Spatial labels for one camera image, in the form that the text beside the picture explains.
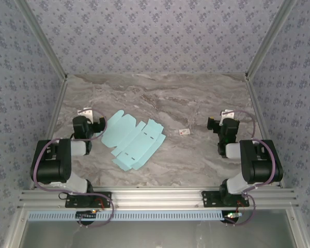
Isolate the light blue paper box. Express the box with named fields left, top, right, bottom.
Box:
left=95, top=110, right=167, bottom=172

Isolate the small circuit board with LED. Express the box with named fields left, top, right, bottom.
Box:
left=223, top=211, right=242, bottom=220
left=76, top=210, right=98, bottom=220

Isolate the grey metal panel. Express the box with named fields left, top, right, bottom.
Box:
left=23, top=221, right=298, bottom=248

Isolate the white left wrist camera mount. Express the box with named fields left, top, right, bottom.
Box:
left=77, top=107, right=94, bottom=122

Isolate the aluminium table side rail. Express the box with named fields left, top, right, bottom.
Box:
left=29, top=77, right=68, bottom=191
left=245, top=77, right=285, bottom=189

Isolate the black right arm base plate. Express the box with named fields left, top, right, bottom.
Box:
left=201, top=190, right=250, bottom=208

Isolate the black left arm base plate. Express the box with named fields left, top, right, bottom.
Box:
left=65, top=191, right=112, bottom=209

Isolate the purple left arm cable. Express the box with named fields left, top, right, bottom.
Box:
left=32, top=108, right=115, bottom=228

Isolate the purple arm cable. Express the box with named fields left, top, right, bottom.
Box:
left=32, top=108, right=115, bottom=228
left=222, top=110, right=277, bottom=227

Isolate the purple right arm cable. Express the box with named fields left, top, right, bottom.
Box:
left=222, top=110, right=277, bottom=227

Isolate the wide aluminium frame rail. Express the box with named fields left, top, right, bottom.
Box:
left=17, top=188, right=300, bottom=210

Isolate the aluminium frame post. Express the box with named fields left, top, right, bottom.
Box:
left=244, top=0, right=299, bottom=81
left=15, top=0, right=68, bottom=81

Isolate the light blue slotted cable duct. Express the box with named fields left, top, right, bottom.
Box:
left=27, top=210, right=223, bottom=222

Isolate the short aluminium frame leg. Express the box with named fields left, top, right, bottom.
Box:
left=286, top=209, right=310, bottom=248
left=2, top=209, right=29, bottom=248

